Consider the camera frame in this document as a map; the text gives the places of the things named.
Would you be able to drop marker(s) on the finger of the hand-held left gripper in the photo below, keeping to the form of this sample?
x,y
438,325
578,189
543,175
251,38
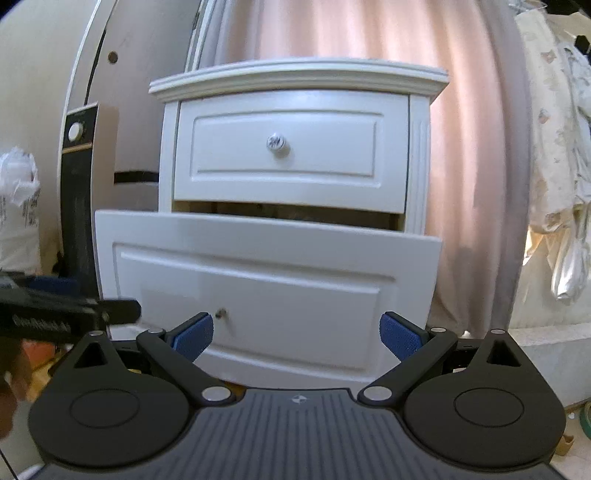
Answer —
x,y
57,284
121,311

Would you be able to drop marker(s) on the white wooden nightstand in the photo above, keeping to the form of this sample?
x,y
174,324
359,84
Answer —
x,y
420,152

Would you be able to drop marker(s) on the pink curtain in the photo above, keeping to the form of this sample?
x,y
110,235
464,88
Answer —
x,y
471,138

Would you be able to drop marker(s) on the green tape roll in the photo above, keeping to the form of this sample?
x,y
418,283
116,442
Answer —
x,y
586,417

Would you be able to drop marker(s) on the small metal drawer knob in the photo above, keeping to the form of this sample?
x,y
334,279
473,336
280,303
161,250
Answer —
x,y
221,314

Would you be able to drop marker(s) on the white hanging garment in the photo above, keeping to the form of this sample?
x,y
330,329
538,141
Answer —
x,y
572,258

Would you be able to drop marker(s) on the person's left forearm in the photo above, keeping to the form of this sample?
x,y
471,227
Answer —
x,y
8,397

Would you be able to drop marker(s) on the cardboard piece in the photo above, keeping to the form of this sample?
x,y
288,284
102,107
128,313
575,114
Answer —
x,y
565,445

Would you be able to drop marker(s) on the orange printed bag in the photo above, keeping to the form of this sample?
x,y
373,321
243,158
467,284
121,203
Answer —
x,y
41,354

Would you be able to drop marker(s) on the white plastic bag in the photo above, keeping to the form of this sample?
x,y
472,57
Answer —
x,y
18,217

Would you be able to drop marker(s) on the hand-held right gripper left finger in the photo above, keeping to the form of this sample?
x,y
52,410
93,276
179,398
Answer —
x,y
194,337

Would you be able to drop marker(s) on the cream and black tower heater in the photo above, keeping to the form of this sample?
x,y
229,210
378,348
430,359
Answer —
x,y
79,207

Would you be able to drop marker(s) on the white wardrobe panel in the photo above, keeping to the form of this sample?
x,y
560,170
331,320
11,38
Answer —
x,y
41,83

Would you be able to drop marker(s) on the beige bear print cloth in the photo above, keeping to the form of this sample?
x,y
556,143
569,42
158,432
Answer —
x,y
547,152

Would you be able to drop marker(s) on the floral ceramic drawer knob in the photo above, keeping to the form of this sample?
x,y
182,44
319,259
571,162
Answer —
x,y
275,144

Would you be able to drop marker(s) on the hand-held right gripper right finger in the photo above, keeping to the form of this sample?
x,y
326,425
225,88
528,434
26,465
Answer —
x,y
400,337

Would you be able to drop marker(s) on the white drawer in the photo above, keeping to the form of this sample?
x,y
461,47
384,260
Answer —
x,y
286,184
286,258

